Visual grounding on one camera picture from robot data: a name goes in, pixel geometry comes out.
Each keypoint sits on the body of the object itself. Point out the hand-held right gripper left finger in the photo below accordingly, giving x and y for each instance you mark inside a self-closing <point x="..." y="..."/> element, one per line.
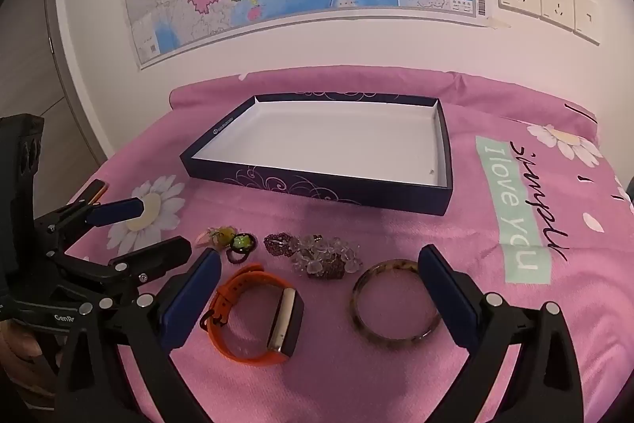
<point x="190" y="304"/>

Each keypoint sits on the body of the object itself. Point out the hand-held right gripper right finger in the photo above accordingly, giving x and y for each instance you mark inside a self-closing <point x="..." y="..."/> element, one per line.
<point x="446" y="299"/>

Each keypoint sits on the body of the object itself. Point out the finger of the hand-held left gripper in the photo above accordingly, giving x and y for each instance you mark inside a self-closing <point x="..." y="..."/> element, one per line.
<point x="148" y="259"/>
<point x="119" y="211"/>

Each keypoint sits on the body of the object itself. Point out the orange smart watch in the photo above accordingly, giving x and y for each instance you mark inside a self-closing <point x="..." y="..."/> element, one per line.
<point x="247" y="279"/>

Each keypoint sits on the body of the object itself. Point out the brown mottled bangle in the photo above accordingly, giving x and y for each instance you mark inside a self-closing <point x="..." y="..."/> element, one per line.
<point x="364" y="319"/>

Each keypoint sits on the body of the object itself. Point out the dark blue cardboard box lid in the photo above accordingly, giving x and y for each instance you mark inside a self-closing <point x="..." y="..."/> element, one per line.
<point x="317" y="145"/>

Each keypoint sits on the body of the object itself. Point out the person's left hand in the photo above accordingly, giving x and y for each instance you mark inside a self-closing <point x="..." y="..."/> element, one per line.
<point x="22" y="346"/>

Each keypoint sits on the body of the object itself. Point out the grey door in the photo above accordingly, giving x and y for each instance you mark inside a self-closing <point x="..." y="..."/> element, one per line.
<point x="29" y="56"/>

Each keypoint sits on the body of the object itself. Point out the pink flower printed blanket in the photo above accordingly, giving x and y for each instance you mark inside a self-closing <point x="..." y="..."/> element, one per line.
<point x="317" y="383"/>

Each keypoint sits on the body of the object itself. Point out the tape strip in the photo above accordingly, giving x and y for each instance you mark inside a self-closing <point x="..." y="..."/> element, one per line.
<point x="498" y="23"/>

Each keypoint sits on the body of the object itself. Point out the white wall switch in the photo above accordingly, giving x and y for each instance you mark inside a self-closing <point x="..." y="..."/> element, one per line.
<point x="587" y="17"/>

